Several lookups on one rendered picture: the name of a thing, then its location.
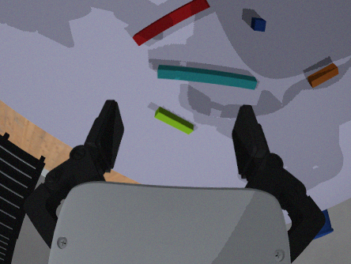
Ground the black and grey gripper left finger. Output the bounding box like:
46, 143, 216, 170
24, 100, 124, 249

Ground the dark red rod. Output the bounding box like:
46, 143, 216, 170
133, 0, 210, 46

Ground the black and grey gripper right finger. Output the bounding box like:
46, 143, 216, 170
232, 104, 326, 263

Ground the dark blue block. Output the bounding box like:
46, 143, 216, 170
251, 17, 266, 32

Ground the orange rod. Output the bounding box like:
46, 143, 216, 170
308, 63, 338, 88

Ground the turquoise rod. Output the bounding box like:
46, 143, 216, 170
157, 65, 257, 90

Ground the lime green rod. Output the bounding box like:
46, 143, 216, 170
154, 107, 194, 134

